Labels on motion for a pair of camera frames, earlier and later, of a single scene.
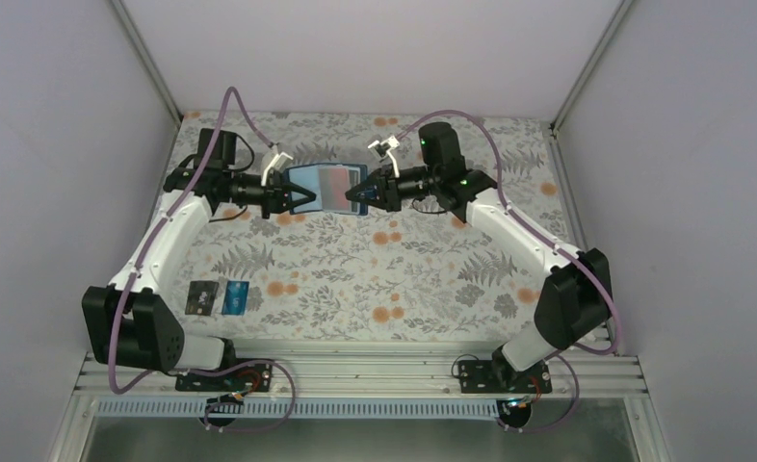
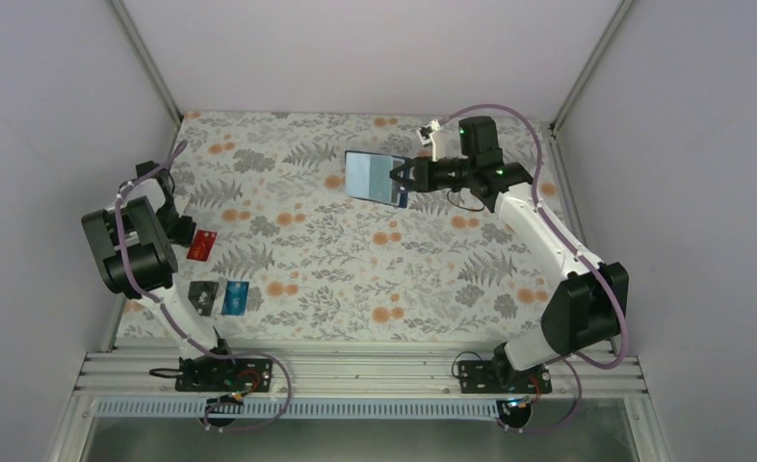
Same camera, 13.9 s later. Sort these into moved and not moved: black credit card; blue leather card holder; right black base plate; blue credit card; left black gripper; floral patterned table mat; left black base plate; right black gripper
Moved: blue leather card holder; left black gripper; right black gripper
Not moved: floral patterned table mat; black credit card; left black base plate; right black base plate; blue credit card
